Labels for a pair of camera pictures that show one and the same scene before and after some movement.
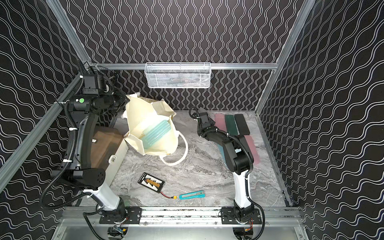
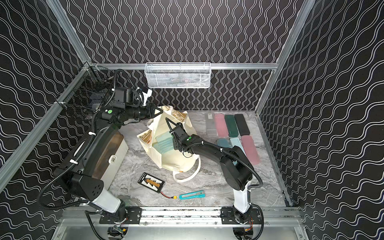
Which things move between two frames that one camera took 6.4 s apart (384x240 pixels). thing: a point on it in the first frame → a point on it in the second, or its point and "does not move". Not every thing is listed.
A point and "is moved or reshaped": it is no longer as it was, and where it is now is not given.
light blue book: [153, 134] → [165, 142]
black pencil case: [242, 126] does not move
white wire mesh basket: [178, 75] does not move
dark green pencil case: [231, 127] does not move
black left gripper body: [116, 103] → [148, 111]
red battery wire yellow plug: [174, 197] does not move
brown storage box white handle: [109, 146] does not move
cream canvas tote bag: [152, 129] is moved or reshaped
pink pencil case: [253, 149] does not move
